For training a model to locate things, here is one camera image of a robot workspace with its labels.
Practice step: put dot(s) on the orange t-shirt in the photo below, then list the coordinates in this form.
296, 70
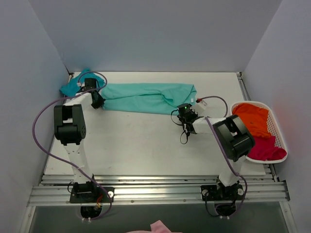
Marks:
254, 118

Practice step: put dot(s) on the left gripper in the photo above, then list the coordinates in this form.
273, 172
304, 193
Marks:
97, 100

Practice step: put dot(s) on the aluminium rail frame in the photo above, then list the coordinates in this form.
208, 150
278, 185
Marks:
167, 173

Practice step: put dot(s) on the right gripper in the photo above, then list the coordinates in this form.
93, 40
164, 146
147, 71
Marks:
184, 116

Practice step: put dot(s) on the white plastic laundry basket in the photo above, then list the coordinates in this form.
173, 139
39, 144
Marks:
273, 128

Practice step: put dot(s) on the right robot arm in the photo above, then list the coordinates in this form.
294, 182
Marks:
232, 136

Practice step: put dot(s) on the mint green t-shirt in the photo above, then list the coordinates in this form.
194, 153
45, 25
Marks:
151, 98

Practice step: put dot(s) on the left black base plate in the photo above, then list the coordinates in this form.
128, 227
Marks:
97, 196

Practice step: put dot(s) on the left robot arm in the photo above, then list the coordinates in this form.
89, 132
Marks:
70, 127

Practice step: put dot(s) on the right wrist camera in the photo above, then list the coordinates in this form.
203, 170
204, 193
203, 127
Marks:
200, 106

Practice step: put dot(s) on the folded teal t-shirt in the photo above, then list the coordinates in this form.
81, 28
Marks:
73, 86

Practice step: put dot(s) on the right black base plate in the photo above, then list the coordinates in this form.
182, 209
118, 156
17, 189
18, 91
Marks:
218, 192

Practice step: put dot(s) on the pink cloth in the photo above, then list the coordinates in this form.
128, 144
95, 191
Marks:
159, 227

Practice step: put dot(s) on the magenta t-shirt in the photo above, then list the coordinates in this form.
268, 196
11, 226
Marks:
266, 150

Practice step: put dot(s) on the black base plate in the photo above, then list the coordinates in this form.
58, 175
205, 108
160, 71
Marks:
97, 196
218, 192

